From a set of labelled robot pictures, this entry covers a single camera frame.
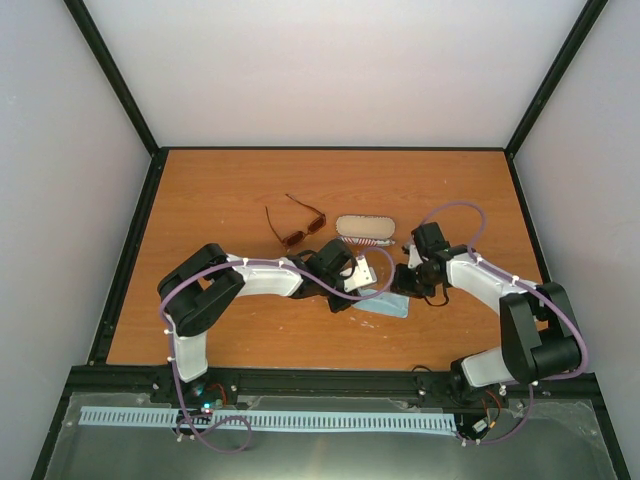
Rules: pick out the blue cleaning cloth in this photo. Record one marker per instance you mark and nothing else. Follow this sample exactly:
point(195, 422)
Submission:
point(387, 304)

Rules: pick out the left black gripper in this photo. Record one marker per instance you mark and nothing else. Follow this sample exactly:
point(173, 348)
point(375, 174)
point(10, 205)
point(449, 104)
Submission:
point(336, 305)

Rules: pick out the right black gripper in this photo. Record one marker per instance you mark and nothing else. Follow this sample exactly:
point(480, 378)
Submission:
point(401, 286)

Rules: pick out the flag pattern glasses case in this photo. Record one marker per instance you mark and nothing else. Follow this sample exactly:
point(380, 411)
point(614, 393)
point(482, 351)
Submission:
point(364, 230)

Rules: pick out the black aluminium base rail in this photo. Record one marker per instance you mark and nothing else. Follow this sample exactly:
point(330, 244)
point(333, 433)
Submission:
point(234, 385)

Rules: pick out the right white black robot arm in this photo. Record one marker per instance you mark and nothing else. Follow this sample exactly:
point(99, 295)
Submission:
point(539, 338)

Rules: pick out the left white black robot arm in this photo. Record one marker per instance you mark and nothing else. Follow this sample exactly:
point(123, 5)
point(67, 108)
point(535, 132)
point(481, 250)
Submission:
point(196, 294)

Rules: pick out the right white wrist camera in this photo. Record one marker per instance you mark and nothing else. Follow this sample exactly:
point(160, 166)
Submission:
point(414, 258)

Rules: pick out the light blue slotted cable duct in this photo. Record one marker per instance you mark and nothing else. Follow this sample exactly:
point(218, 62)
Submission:
point(273, 421)

